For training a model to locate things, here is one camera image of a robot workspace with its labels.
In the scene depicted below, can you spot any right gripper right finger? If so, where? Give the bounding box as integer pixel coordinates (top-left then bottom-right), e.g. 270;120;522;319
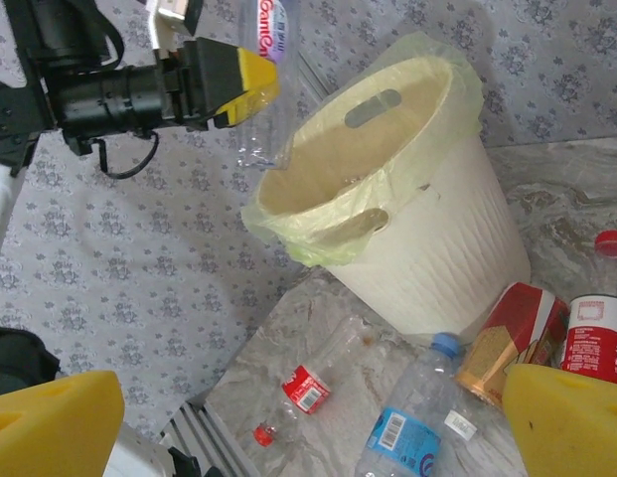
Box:
501;362;617;477

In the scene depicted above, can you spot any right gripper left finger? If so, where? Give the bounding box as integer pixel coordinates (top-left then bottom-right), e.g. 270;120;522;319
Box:
0;369;126;477

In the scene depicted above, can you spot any clear bottle purple red label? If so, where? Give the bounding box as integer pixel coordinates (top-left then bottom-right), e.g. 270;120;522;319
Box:
235;0;302;173

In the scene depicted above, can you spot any red white label water bottle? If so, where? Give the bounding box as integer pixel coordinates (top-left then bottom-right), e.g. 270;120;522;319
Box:
559;231;617;379

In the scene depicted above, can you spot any brown red bottle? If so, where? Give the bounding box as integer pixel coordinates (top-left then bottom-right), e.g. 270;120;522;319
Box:
454;281;571;408

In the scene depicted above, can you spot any clear bottle blue cap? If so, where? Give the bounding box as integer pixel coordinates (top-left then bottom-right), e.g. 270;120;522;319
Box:
355;331;488;477

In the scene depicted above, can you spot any pale green bin liner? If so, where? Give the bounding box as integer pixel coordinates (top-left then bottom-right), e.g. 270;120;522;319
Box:
240;30;484;267

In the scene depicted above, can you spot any white ribbed plastic bin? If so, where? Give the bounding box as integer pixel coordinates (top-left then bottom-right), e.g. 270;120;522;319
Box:
255;54;533;339

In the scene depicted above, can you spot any clear bottle red cola label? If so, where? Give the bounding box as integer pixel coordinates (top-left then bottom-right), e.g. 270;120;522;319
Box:
251;315;374;448

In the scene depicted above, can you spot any left aluminium frame post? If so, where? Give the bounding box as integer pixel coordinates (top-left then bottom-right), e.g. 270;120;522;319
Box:
290;47;334;108

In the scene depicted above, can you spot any left wrist thin black cable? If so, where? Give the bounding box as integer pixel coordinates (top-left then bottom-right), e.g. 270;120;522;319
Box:
91;131;160;181

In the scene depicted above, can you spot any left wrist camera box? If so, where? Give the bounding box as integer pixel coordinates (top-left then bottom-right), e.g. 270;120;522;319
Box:
146;0;205;54

